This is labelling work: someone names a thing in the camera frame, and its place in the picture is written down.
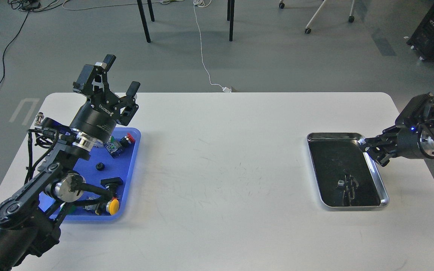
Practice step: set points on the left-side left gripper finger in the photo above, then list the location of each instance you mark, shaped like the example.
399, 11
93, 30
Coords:
129, 100
92, 81

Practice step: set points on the black left-side robot arm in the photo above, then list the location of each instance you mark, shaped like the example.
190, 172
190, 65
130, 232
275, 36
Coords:
30, 219

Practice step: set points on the black table leg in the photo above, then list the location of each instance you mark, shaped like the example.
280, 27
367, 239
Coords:
230, 18
143, 17

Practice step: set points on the blue plastic tray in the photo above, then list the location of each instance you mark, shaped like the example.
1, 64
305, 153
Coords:
122, 166

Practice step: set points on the green push button switch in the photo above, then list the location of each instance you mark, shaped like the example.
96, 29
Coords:
71, 209

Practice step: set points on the yellow push button switch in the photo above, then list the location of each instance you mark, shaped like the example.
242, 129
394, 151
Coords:
110, 207

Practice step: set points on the black rectangular switch part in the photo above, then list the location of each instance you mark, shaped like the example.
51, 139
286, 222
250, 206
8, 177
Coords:
112, 184

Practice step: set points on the black table leg left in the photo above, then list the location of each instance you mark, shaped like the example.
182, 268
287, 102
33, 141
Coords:
143, 17

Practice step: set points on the black right-side robot arm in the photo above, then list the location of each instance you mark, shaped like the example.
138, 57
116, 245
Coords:
418, 113

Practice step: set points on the silver metal tray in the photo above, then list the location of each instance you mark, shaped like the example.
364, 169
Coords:
346, 177

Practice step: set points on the black table leg right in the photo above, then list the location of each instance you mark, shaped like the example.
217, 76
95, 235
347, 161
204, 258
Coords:
230, 18

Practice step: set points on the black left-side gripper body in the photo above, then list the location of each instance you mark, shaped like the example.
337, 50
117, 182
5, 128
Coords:
98, 119

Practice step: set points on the blue green selector switch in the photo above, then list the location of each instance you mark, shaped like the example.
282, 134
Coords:
114, 147

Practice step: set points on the red push button switch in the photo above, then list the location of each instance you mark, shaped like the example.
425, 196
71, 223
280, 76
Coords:
127, 140

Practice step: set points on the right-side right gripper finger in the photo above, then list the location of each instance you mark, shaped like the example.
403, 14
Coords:
381, 156
379, 143

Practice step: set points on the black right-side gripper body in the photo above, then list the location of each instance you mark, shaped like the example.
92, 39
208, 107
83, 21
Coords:
409, 143

